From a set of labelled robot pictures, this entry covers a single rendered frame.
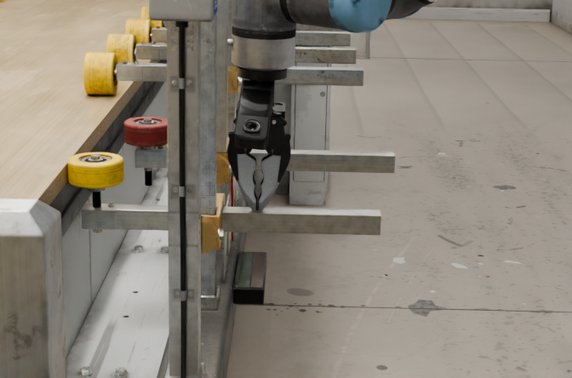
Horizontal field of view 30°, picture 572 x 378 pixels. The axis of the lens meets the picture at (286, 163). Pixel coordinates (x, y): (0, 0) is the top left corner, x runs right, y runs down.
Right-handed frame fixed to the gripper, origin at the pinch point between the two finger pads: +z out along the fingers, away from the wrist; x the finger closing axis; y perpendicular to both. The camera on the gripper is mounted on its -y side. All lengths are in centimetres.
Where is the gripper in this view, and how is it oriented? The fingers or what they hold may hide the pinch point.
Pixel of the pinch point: (257, 204)
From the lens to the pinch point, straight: 155.5
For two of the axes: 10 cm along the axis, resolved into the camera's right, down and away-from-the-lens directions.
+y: 0.1, -2.7, 9.6
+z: -0.4, 9.6, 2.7
